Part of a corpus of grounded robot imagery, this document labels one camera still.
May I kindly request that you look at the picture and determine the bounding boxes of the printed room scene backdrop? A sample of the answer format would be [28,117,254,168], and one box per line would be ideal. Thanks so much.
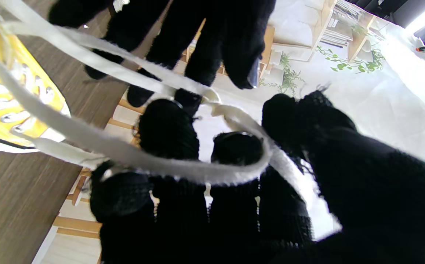
[33,0,425,264]

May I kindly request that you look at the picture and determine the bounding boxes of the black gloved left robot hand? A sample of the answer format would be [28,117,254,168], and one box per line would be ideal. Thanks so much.
[47,0,277,118]

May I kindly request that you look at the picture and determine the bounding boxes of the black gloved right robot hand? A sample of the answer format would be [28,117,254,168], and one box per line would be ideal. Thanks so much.
[90,90,425,264]

